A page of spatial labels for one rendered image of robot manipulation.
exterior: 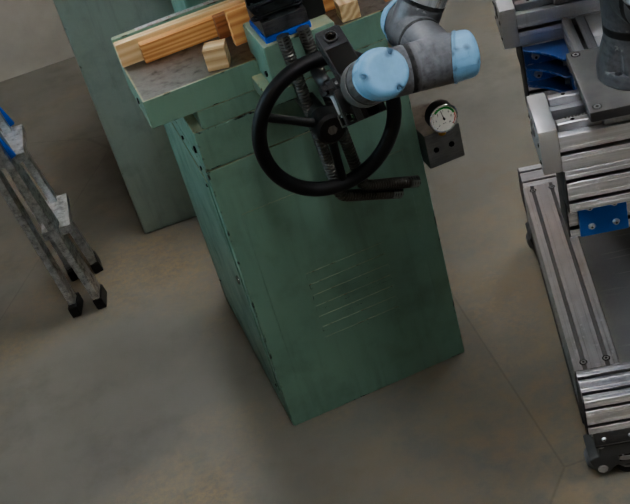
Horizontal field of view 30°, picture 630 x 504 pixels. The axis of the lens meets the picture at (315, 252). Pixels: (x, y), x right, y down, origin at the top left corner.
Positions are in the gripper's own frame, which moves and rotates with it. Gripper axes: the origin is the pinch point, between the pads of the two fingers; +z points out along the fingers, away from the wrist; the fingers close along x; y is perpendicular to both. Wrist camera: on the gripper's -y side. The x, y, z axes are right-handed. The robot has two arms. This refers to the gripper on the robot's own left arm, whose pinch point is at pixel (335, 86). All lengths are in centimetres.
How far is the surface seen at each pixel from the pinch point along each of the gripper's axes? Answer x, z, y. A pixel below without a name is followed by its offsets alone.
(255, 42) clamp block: -7.4, 15.0, -13.6
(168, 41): -20.4, 32.9, -21.9
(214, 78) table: -16.3, 21.4, -10.9
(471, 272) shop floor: 33, 90, 53
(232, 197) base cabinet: -20.7, 34.6, 11.2
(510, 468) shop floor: 11, 35, 86
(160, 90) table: -26.4, 22.6, -12.8
